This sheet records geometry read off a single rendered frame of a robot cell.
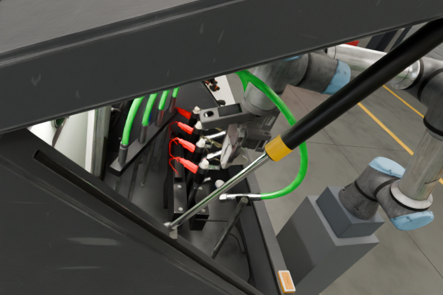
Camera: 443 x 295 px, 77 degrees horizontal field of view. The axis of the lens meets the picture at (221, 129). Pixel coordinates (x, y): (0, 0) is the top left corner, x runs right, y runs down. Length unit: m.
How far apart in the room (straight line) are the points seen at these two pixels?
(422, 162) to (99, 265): 0.85
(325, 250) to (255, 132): 0.75
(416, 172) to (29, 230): 0.93
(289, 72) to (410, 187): 0.61
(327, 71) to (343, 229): 0.77
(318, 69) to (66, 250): 0.50
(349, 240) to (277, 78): 0.88
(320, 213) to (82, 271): 1.07
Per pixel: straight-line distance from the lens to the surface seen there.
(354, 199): 1.22
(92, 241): 0.30
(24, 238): 0.30
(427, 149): 0.94
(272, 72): 0.56
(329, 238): 1.25
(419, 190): 1.03
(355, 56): 0.78
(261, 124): 0.65
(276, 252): 0.87
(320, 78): 0.60
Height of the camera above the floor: 1.60
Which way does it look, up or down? 34 degrees down
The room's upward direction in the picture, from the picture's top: 22 degrees clockwise
